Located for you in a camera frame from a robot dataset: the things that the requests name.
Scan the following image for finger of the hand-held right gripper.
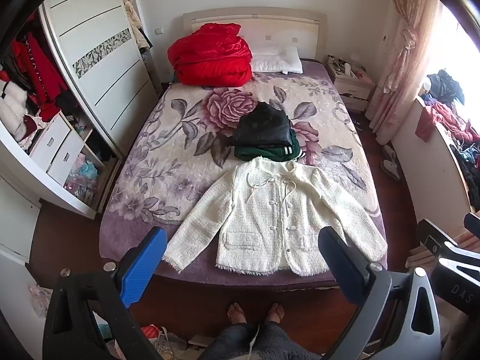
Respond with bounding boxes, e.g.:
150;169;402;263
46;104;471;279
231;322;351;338
416;218;462;259
464;213;480;235

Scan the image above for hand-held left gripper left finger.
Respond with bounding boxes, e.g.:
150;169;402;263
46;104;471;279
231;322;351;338
42;227;167;360

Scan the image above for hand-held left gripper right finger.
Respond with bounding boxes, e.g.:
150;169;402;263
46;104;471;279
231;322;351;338
318;226;441;360

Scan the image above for white tweed jacket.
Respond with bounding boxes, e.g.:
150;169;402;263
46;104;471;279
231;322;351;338
162;156;389;277

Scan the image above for pastel clothes in wardrobe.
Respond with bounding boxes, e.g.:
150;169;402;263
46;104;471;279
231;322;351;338
64;152;99;205

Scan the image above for pile of mixed clothes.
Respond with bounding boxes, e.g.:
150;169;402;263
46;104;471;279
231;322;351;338
422;68;480;192

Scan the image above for red hanging clothes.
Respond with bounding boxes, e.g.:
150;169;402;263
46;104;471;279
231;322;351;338
9;32;68;121

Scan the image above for pink folded bedding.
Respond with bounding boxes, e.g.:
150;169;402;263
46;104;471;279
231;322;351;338
407;229;480;271

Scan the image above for white desk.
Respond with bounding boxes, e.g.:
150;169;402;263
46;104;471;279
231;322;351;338
390;95;480;214

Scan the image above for person's right foot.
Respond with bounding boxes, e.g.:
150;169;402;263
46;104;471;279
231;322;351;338
264;302;286;325

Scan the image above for person's foot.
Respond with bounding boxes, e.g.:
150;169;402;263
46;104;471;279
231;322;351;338
227;302;248;327
264;302;286;325

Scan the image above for scattered papers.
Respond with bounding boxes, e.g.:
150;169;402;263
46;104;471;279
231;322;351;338
150;330;211;360

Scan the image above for person's legs in dark pants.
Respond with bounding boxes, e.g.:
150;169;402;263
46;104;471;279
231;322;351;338
197;322;323;360

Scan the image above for person's left foot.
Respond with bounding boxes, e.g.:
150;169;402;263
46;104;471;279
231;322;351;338
227;302;248;327

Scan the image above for pink cloth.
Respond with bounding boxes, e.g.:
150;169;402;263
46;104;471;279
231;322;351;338
30;285;51;317

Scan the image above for floral purple blanket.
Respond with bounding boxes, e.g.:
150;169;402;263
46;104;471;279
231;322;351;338
98;60;389;289

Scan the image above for white wardrobe drawer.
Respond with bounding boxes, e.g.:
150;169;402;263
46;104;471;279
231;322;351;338
47;132;85;186
29;114;72;158

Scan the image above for green garment with white stripes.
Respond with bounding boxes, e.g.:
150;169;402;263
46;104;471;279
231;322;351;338
234;127;305;162

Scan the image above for black leather jacket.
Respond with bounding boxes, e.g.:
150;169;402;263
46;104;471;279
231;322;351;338
233;102;293;148

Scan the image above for white nightstand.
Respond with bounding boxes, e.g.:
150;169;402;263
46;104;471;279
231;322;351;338
324;60;376;113

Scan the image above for pink curtain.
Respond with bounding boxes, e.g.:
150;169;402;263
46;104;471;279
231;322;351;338
369;0;441;147

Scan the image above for clutter on nightstand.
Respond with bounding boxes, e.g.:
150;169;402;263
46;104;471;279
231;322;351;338
327;54;376;79

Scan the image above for white fluffy garment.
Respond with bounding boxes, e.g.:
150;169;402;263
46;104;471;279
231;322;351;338
0;69;29;136

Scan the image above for white pillow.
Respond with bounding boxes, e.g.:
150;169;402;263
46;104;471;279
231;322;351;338
249;45;304;75

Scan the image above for red quilt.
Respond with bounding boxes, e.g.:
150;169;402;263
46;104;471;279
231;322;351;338
167;23;254;87

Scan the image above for white sliding-door wardrobe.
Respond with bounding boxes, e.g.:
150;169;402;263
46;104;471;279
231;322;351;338
0;0;158;220

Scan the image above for hanging light coats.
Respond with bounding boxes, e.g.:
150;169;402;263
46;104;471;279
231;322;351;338
122;0;152;53

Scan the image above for beige bed headboard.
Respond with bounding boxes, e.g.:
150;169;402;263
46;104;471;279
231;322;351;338
182;6;328;64

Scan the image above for white cable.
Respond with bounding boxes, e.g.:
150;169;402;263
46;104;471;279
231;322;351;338
245;326;261;360

